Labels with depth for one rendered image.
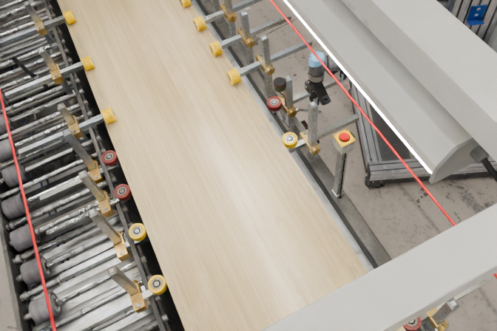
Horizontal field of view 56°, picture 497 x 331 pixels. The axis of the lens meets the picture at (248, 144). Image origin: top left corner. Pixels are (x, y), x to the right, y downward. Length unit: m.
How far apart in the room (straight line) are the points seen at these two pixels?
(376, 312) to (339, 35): 0.45
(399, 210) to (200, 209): 1.49
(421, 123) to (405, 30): 0.12
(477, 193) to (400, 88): 2.79
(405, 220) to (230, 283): 1.50
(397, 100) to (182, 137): 1.89
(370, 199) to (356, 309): 2.82
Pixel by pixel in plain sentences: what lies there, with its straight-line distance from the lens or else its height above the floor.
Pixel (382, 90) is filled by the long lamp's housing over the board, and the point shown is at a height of 2.36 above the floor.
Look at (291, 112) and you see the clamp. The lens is 2.53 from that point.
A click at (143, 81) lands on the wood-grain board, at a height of 0.90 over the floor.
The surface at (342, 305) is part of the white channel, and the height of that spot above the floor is 2.46.
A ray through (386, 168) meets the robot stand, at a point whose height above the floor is 0.23.
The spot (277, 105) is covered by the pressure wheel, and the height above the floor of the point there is 0.91.
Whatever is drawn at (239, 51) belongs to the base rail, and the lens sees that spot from 3.10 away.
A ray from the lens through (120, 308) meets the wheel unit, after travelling 2.25.
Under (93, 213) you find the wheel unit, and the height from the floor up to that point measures 1.16.
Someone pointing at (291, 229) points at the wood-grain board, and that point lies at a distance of 2.16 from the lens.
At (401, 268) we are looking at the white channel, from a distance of 0.47.
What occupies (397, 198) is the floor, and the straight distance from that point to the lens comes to 3.29.
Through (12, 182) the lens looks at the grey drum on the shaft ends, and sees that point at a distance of 2.83.
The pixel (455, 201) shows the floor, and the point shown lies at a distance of 3.37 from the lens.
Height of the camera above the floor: 2.89
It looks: 56 degrees down
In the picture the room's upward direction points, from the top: 11 degrees counter-clockwise
